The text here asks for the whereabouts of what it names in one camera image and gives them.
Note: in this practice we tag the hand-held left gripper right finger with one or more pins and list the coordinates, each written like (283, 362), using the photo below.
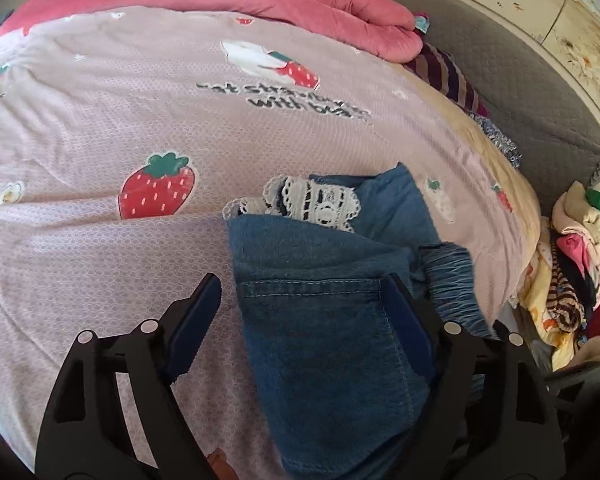
(405, 330)

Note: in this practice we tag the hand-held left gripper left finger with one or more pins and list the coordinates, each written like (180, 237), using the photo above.
(195, 325)

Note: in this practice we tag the blue denim pants lace hems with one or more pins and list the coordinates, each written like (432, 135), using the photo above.
(330, 310)

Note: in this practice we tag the person's left hand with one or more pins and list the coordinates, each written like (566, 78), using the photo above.
(219, 465)

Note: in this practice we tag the pile of clothes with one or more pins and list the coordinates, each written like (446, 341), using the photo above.
(570, 270)

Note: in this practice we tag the blue floral cloth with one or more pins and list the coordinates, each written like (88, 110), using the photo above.
(500, 140)

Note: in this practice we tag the pink strawberry print bed sheet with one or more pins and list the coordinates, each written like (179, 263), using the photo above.
(130, 110)

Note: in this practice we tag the grey padded headboard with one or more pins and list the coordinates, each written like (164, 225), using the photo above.
(530, 110)

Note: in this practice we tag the striped pillow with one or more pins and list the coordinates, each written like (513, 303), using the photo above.
(450, 80)

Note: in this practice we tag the small colourful cloth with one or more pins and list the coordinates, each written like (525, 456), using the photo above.
(421, 22)

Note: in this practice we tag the tree wall painting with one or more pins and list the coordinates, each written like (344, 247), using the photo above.
(570, 20)

